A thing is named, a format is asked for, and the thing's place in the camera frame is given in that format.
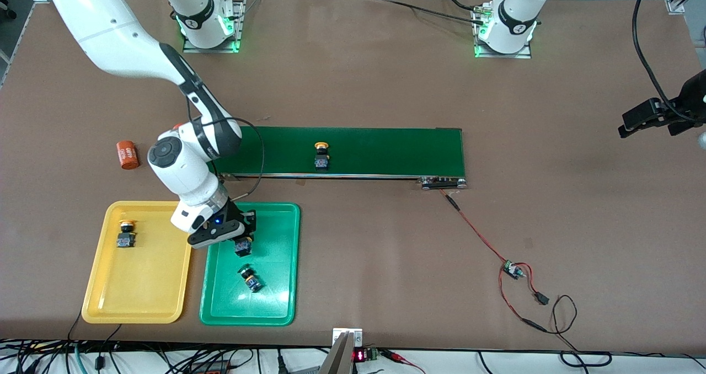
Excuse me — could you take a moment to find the yellow push button switch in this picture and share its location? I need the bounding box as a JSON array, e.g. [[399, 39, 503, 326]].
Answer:
[[313, 141, 331, 171], [116, 218, 137, 249]]

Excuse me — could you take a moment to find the green plastic tray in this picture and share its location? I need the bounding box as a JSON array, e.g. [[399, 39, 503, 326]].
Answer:
[[199, 202, 301, 327]]

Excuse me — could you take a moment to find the yellow plastic tray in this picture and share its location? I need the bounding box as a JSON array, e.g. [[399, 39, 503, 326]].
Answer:
[[82, 200, 197, 324]]

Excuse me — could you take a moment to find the green conveyor belt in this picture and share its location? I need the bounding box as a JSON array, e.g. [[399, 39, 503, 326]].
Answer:
[[212, 125, 468, 191]]

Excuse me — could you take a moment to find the red clip lead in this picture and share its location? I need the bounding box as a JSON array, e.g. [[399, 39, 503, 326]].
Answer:
[[381, 349, 426, 374]]

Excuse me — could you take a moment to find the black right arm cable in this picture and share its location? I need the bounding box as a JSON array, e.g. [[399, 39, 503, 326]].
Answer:
[[188, 95, 265, 202]]

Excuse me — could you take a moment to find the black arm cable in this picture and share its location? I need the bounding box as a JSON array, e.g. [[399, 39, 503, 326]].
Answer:
[[188, 95, 265, 202], [632, 0, 696, 124]]

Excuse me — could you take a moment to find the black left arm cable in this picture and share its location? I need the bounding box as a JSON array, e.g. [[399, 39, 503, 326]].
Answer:
[[632, 0, 696, 124]]

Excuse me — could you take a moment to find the black cable tangle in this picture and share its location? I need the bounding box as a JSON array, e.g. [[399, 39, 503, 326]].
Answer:
[[0, 311, 331, 374]]

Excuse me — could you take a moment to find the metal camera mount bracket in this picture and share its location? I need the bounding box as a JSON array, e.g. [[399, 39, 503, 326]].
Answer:
[[318, 328, 365, 374]]

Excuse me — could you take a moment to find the thin black looped cable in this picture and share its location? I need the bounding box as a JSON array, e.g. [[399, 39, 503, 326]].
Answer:
[[521, 295, 613, 368]]

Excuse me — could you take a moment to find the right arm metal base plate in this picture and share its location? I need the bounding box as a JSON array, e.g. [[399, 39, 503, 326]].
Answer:
[[182, 0, 246, 54]]

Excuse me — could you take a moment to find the red and black wire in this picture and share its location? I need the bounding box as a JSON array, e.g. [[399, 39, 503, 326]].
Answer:
[[440, 189, 540, 332]]

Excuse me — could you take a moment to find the black base power cable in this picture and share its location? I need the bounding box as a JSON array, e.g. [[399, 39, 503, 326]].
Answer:
[[383, 0, 486, 26]]

